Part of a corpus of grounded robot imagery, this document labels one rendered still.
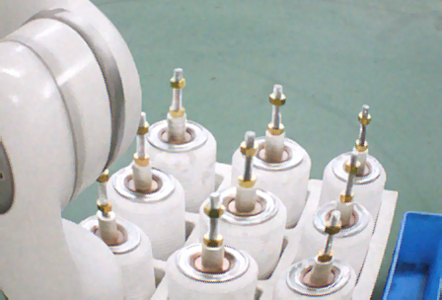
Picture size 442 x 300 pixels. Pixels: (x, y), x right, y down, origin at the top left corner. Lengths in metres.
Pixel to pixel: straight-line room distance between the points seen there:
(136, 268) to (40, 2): 0.49
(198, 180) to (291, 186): 0.12
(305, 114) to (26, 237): 1.34
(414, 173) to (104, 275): 1.16
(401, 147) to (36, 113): 1.32
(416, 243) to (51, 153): 0.93
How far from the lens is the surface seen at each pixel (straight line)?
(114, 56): 0.32
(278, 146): 0.95
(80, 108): 0.30
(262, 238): 0.84
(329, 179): 0.93
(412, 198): 1.38
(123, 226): 0.82
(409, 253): 1.16
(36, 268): 0.32
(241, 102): 1.64
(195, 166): 0.96
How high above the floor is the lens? 0.74
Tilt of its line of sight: 29 degrees down
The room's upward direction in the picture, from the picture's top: 3 degrees clockwise
